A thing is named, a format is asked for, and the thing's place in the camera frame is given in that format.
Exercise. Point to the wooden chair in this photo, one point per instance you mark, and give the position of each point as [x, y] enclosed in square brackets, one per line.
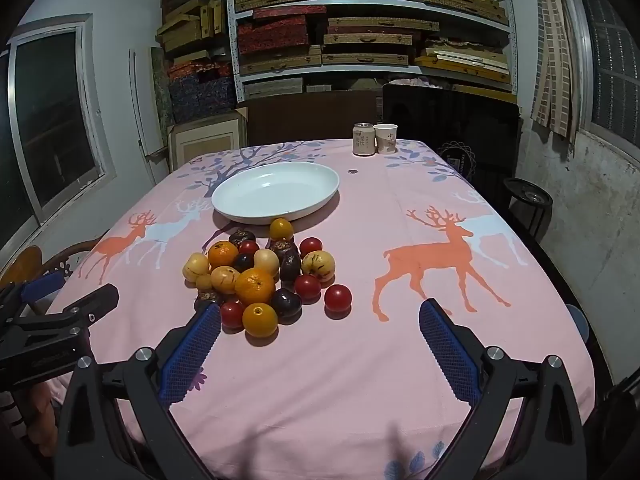
[30, 267]

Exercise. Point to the dark purple plum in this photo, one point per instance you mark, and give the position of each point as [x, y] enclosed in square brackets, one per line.
[244, 261]
[286, 302]

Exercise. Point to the white leaning boards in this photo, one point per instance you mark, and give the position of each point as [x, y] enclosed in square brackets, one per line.
[142, 110]

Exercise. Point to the pile of brown yellow boxes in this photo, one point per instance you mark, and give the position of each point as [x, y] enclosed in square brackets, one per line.
[192, 20]

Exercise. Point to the window with metal mesh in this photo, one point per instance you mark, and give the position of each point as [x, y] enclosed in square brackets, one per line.
[610, 70]

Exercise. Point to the small yellow apple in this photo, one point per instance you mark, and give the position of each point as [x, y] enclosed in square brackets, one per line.
[203, 282]

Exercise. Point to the black round stool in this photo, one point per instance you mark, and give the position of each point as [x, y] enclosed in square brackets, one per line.
[527, 197]

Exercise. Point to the stack of blue patterned boxes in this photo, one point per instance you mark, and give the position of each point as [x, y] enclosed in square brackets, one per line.
[202, 92]

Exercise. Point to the large orange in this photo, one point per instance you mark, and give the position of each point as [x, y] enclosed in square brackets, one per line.
[255, 286]

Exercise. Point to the person's left hand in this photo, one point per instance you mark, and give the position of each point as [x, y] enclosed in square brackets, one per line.
[39, 422]

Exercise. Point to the white metal shelving rack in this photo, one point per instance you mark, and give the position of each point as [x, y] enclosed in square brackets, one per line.
[370, 4]

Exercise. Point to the white framed sliding window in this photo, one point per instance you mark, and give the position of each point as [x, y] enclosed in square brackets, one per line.
[50, 120]

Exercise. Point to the pink cloth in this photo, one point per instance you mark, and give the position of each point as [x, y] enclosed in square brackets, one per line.
[415, 81]

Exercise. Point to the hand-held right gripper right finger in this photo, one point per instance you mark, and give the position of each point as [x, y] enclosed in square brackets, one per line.
[447, 355]

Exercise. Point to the blue round stool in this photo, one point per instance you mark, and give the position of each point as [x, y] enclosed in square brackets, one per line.
[580, 324]

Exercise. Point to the stack of yellow flat boxes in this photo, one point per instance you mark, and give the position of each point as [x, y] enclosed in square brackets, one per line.
[465, 60]

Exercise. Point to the woven tan box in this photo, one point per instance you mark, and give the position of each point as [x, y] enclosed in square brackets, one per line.
[272, 88]

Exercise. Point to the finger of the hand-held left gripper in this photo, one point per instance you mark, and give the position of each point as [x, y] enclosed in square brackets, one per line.
[42, 282]
[102, 297]

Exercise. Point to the pink deer printed tablecloth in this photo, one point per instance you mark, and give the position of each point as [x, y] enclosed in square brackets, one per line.
[350, 385]

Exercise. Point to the white oval plate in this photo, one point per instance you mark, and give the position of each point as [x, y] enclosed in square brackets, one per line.
[275, 185]

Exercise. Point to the printed paper cup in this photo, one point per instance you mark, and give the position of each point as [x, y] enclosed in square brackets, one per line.
[385, 139]

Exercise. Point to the beige framed cardboard box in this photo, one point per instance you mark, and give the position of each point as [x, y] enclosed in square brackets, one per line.
[207, 145]

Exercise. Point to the beige drink can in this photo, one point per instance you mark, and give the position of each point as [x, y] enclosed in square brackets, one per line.
[363, 140]

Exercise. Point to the red tomato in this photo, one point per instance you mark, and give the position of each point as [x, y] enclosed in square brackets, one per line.
[232, 314]
[310, 246]
[338, 298]
[248, 247]
[307, 287]

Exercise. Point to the small orange tangerine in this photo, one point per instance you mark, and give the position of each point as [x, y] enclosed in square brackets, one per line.
[281, 228]

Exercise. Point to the grey mottled board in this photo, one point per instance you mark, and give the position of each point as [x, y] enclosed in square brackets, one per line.
[161, 90]

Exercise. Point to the brick patterned curtain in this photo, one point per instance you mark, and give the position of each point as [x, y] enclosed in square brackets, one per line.
[552, 60]

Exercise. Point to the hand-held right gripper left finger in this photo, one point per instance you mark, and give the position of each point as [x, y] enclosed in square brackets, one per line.
[192, 350]

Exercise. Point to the stack of red patterned boxes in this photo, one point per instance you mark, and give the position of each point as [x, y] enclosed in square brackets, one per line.
[272, 30]

